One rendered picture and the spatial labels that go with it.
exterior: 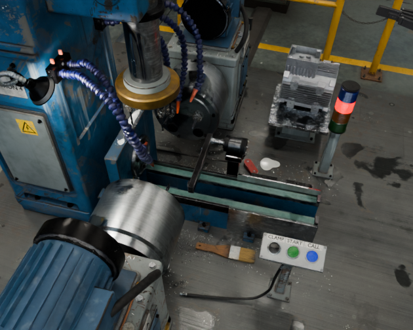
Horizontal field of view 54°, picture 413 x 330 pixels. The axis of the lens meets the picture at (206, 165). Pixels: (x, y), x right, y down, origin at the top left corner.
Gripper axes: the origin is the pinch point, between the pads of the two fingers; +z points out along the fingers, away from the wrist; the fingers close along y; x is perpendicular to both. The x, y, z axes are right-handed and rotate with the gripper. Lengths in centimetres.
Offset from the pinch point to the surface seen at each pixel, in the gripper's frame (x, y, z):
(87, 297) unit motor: 10, 120, 46
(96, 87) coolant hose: 1, 78, 66
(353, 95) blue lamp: 16.2, 27.8, 2.8
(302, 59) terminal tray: 26.0, 0.7, 21.0
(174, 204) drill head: 31, 81, 43
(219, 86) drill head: 31, 26, 47
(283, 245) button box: 30, 82, 11
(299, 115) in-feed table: 46.2, 8.9, 14.1
